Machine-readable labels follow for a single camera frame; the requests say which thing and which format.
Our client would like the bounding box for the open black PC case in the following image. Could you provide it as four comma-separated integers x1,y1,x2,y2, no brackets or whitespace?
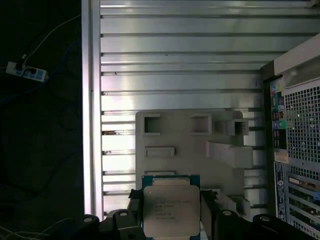
259,32,320,240

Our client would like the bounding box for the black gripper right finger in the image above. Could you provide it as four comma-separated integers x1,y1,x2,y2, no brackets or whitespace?
199,189,316,240

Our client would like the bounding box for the white power strip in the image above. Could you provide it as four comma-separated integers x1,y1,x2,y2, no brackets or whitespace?
5,61,49,83

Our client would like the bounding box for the grey parts rack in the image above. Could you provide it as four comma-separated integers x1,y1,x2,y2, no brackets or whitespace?
134,109,254,218

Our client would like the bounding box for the white power strip cable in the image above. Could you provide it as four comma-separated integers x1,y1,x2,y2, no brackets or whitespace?
21,13,83,63

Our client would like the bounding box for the silver CPU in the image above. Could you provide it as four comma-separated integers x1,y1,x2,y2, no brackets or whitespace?
141,174,201,238

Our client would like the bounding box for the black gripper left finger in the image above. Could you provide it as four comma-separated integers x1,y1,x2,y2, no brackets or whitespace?
74,188,146,240

